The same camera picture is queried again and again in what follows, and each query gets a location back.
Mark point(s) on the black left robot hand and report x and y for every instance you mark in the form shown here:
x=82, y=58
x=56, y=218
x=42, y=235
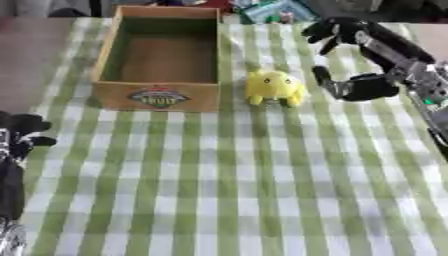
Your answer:
x=16, y=160

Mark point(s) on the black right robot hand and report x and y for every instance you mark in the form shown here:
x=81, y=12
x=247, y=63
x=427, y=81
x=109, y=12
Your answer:
x=382, y=45

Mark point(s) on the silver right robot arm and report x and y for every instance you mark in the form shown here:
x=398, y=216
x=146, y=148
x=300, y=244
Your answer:
x=430, y=96

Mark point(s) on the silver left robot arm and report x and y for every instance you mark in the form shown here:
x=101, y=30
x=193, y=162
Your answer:
x=10, y=238

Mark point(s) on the tan cardboard box green inside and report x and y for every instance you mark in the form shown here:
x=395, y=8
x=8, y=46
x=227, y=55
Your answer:
x=158, y=60

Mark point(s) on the green and white clutter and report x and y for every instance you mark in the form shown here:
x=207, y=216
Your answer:
x=277, y=11

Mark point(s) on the yellow soft toy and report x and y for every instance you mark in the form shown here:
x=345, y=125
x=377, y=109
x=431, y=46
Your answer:
x=274, y=88

